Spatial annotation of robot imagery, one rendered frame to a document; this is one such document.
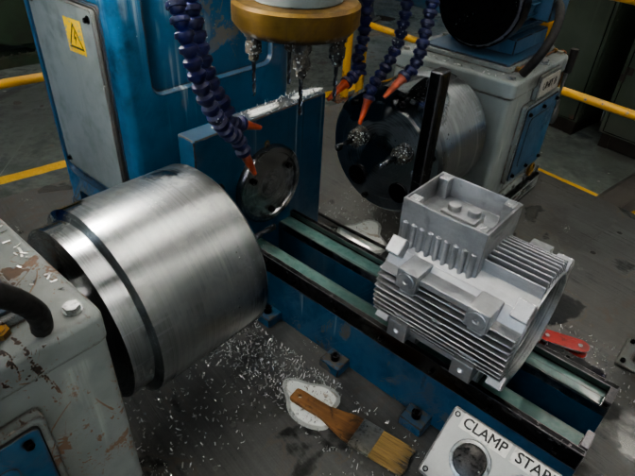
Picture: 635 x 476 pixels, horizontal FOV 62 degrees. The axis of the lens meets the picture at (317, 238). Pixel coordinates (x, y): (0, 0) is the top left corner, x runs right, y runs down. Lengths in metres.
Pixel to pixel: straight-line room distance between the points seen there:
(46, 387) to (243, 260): 0.25
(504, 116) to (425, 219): 0.50
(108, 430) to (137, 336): 0.10
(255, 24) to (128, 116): 0.27
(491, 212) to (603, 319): 0.48
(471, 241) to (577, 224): 0.78
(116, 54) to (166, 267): 0.38
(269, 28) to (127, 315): 0.39
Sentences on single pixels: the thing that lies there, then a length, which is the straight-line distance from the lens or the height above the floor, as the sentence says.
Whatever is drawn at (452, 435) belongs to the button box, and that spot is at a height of 1.07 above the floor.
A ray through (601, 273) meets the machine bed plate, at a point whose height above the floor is 0.80.
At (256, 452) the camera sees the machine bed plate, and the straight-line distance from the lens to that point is 0.82.
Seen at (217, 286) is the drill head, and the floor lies 1.09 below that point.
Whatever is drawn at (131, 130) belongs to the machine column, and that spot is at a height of 1.13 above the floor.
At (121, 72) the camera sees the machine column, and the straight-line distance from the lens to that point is 0.87.
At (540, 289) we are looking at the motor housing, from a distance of 0.68.
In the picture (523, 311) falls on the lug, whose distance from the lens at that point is 0.66.
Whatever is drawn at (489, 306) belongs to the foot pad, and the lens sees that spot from 0.66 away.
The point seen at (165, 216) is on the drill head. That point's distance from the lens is 0.63.
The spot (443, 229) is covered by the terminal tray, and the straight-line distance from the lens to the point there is 0.68.
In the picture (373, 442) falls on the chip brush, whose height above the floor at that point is 0.81.
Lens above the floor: 1.50
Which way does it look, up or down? 36 degrees down
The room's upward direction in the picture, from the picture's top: 4 degrees clockwise
